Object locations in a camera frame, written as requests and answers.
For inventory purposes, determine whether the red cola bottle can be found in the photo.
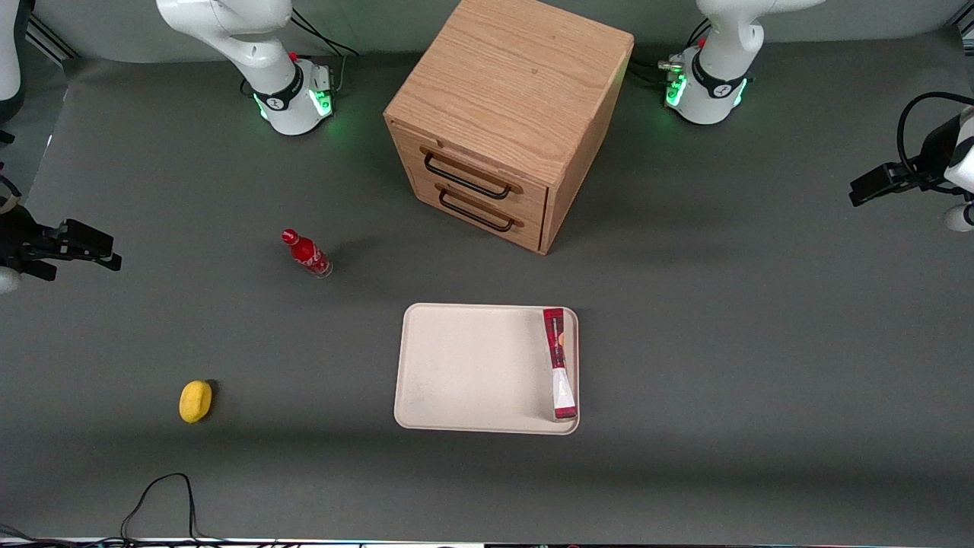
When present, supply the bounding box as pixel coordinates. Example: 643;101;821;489
281;228;334;279

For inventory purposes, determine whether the black left arm base cable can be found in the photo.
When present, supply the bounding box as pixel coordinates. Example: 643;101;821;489
630;57;686;84

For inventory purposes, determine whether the thin black looped cable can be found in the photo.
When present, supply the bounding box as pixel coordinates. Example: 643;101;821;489
120;473;200;545

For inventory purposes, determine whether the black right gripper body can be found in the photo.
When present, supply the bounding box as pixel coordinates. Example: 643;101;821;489
0;204;63;281

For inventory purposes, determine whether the wooden drawer front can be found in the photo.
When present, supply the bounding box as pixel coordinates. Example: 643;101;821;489
396;126;549;223
409;169;547;254

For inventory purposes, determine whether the black right arm base cable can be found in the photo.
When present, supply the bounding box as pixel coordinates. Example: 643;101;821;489
291;8;360;92

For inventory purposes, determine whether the red cookie box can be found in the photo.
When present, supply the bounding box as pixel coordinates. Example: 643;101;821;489
543;307;578;421

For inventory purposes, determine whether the wooden two-drawer cabinet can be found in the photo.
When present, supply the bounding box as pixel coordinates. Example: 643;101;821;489
383;0;635;256

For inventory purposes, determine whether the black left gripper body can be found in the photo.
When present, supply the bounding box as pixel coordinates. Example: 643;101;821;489
906;114;966;191

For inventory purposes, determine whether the black arm base cable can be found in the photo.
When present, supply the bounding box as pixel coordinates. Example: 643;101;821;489
630;57;686;84
291;8;360;92

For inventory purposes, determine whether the cream rectangular tray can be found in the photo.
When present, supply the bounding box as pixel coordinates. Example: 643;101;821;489
393;303;581;436

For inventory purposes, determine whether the yellow lemon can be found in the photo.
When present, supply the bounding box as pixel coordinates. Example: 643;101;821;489
179;380;213;424

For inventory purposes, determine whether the black drawer handle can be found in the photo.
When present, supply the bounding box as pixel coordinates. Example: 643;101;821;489
422;151;514;201
438;188;515;233

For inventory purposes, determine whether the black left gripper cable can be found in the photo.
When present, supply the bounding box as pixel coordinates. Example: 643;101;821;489
897;91;974;180

